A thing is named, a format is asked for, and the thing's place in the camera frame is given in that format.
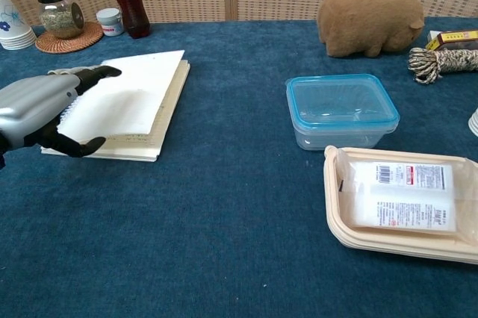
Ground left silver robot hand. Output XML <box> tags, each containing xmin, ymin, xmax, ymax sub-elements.
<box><xmin>0</xmin><ymin>65</ymin><xmax>123</xmax><ymax>169</ymax></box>

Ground white spiral notebook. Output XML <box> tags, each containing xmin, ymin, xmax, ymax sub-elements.
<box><xmin>40</xmin><ymin>49</ymin><xmax>191</xmax><ymax>163</ymax></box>

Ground round woven rattan coaster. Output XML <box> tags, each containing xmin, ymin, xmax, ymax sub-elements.
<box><xmin>34</xmin><ymin>21</ymin><xmax>105</xmax><ymax>54</ymax></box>

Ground glass jar black lid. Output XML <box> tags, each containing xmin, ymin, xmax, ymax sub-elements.
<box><xmin>34</xmin><ymin>0</ymin><xmax>85</xmax><ymax>40</ymax></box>

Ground small white jar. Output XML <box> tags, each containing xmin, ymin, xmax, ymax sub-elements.
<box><xmin>96</xmin><ymin>7</ymin><xmax>125</xmax><ymax>37</ymax></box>

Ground blue table cloth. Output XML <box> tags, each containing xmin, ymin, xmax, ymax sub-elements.
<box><xmin>0</xmin><ymin>16</ymin><xmax>478</xmax><ymax>318</ymax></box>

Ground clear container blue lid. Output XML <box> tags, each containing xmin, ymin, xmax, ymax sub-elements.
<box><xmin>285</xmin><ymin>73</ymin><xmax>401</xmax><ymax>152</ymax></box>

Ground beige plastic food tray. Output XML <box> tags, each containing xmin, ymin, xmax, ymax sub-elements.
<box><xmin>323</xmin><ymin>145</ymin><xmax>478</xmax><ymax>265</ymax></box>

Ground brown plush animal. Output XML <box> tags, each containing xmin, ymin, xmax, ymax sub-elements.
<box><xmin>316</xmin><ymin>0</ymin><xmax>426</xmax><ymax>59</ymax></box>

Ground white packet with label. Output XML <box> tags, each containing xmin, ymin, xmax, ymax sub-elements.
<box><xmin>347</xmin><ymin>160</ymin><xmax>460</xmax><ymax>238</ymax></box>

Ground long yellow box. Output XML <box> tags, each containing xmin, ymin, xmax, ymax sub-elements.
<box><xmin>426</xmin><ymin>29</ymin><xmax>478</xmax><ymax>52</ymax></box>

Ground coiled speckled rope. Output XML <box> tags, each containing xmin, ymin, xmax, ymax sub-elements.
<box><xmin>407</xmin><ymin>47</ymin><xmax>478</xmax><ymax>85</ymax></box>

